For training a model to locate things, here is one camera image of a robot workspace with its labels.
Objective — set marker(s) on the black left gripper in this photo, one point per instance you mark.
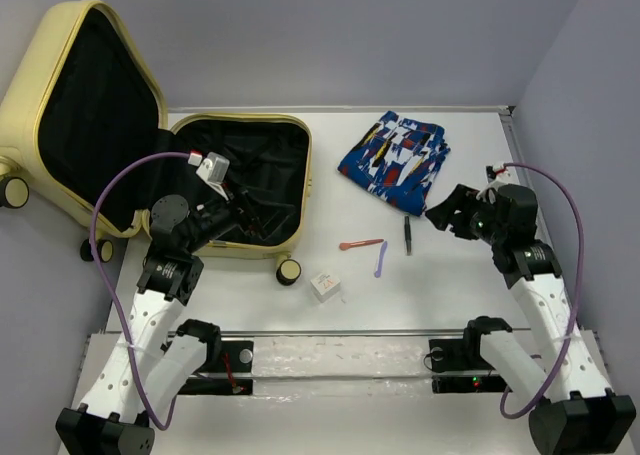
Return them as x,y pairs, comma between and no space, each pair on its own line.
242,202

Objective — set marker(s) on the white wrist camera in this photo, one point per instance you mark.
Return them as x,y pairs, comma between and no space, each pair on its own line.
211,169
498,173

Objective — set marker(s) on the black cosmetic pen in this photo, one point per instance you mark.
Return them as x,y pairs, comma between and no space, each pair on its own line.
407,235

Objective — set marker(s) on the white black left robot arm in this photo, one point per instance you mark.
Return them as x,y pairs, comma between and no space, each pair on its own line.
135,393

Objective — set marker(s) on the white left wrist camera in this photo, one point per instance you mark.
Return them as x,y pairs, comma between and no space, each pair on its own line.
211,169

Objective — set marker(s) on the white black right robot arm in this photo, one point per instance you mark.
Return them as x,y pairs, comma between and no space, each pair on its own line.
570,405

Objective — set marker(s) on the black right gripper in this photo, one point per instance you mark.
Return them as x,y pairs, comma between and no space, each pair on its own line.
464,199

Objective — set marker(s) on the blue white patterned garment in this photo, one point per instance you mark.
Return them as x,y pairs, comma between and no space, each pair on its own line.
397,161

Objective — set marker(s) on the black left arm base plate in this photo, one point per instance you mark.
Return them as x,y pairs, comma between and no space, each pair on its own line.
228,375

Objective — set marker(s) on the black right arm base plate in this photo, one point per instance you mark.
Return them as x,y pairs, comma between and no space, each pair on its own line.
455,371

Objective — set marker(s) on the small white carton box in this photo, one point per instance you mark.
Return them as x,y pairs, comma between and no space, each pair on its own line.
325,285

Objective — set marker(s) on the purple plastic spatula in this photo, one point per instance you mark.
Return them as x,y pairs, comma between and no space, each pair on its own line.
380,259

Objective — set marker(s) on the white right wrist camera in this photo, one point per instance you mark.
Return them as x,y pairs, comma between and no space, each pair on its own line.
498,173

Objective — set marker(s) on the coral pink plastic spatula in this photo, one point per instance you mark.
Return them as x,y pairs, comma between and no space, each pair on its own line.
344,246

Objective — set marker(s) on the pale yellow hard-shell suitcase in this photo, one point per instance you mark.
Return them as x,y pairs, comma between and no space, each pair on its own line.
85,125

